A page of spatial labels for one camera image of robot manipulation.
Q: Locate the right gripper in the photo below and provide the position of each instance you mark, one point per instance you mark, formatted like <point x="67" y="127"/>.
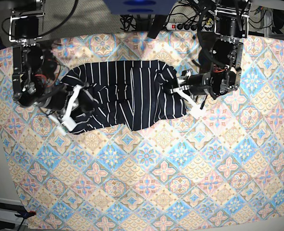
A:
<point x="60" y="104"/>

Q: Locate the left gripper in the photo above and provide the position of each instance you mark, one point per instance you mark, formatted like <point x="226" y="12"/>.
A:
<point x="194" y="84"/>

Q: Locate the navy white striped T-shirt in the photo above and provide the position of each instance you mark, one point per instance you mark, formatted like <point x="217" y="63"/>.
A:
<point x="133" y="93"/>

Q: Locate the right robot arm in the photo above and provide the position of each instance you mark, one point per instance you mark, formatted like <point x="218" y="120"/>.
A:
<point x="34" y="80"/>

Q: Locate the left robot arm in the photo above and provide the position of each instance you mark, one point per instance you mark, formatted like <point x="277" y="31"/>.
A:
<point x="221" y="26"/>

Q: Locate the white power strip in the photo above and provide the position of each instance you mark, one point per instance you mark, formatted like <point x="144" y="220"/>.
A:
<point x="206" y="26"/>

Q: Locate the patterned tile tablecloth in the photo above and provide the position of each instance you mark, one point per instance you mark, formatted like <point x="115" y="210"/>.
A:
<point x="224" y="169"/>

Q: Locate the blue orange clamp lower left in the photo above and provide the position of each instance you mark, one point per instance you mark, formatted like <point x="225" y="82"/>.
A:
<point x="25" y="214"/>

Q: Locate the white box lower left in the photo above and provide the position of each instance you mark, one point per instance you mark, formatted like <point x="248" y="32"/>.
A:
<point x="9" y="209"/>

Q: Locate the black mount post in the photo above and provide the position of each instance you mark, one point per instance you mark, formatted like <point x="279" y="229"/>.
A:
<point x="157" y="25"/>

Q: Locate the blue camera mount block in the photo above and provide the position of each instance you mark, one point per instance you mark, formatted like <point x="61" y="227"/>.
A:
<point x="122" y="7"/>

